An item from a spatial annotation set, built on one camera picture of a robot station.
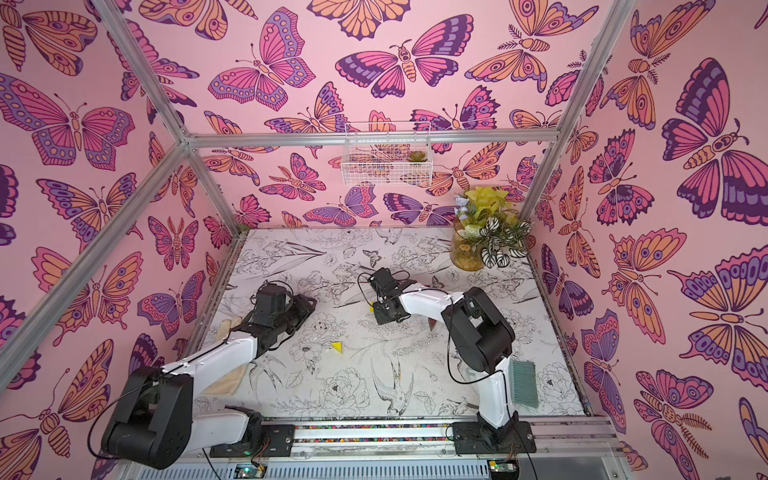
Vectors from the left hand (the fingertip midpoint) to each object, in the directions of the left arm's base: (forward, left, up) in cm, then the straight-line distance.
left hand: (317, 301), depth 91 cm
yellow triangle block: (-12, -7, -7) cm, 15 cm away
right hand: (+1, -21, -8) cm, 22 cm away
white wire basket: (+38, -23, +26) cm, 51 cm away
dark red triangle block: (-4, -35, -6) cm, 35 cm away
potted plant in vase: (+13, -50, +16) cm, 54 cm away
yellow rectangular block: (-3, -16, 0) cm, 17 cm away
